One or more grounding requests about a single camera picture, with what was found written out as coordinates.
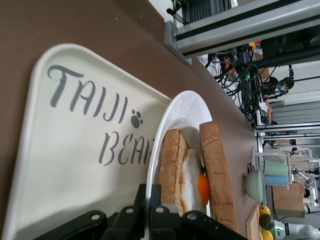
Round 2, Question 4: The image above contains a cream bear print tray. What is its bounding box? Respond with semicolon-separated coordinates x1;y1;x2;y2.
0;42;176;240

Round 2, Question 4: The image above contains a black cable bundle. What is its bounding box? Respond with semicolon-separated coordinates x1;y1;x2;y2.
207;42;272;126

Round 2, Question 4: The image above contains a wooden cutting board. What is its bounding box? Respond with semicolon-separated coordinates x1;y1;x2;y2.
246;204;262;240

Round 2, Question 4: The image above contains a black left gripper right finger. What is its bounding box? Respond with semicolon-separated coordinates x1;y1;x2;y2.
149;184;247;240

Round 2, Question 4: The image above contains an aluminium profile beam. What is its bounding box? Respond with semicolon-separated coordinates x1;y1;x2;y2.
164;0;320;66

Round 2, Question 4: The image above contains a green bowl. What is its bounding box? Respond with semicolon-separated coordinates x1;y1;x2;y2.
243;169;263;202

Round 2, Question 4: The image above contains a fried egg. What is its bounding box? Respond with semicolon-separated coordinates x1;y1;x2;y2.
181;148;211;211

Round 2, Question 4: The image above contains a green avocado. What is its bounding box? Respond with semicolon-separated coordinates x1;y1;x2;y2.
259;214;275;231

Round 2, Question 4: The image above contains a plain bread slice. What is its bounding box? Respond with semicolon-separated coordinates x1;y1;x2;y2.
199;121;239;232

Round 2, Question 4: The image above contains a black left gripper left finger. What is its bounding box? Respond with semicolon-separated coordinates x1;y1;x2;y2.
72;183;149;240

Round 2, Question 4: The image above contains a black ribbed equipment box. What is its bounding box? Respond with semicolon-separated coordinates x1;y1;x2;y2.
172;0;238;25

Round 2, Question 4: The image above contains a green cup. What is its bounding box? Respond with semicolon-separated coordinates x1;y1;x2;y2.
263;159;288;177

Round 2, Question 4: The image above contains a white wire rack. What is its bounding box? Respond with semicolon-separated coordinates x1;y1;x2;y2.
251;146;293;191

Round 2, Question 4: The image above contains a cardboard box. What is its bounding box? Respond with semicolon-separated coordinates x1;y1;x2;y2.
271;182;307;218

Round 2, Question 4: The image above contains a white round plate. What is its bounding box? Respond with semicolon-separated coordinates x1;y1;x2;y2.
146;90;213;218

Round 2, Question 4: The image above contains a blue cup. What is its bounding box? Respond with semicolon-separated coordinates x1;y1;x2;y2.
264;174;290;186

